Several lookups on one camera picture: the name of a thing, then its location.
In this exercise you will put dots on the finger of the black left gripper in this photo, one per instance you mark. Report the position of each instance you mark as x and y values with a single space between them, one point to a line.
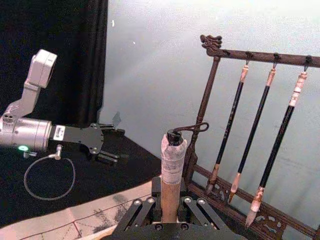
107 158
112 130

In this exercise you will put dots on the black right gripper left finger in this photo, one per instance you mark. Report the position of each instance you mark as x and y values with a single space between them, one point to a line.
156 200

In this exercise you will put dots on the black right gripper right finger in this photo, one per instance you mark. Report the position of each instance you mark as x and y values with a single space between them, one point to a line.
197 207

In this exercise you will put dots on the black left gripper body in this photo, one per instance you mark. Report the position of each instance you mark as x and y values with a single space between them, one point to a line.
80 136

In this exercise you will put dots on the thick brown brush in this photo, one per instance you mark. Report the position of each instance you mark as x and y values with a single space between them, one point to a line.
170 190

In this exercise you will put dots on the black table cloth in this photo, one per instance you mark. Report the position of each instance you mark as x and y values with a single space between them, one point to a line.
105 172

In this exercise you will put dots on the pale gridded writing mat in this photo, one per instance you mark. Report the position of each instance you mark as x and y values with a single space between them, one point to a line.
82 220

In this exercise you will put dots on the black curtain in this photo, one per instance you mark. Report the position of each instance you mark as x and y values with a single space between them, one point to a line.
75 62

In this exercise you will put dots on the slim black brush, dark tip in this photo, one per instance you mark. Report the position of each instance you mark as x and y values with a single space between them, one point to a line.
231 115

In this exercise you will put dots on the dark brown carved brush rack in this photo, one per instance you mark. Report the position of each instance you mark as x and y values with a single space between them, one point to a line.
207 100

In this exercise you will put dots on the black brush, tan pointed tip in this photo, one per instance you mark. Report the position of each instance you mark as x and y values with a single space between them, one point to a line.
255 125

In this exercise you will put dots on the large black brush, white tip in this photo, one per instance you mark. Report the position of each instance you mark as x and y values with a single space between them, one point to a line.
280 140

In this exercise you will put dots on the left robot arm with grey camera bracket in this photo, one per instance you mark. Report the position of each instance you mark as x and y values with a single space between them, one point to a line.
27 136

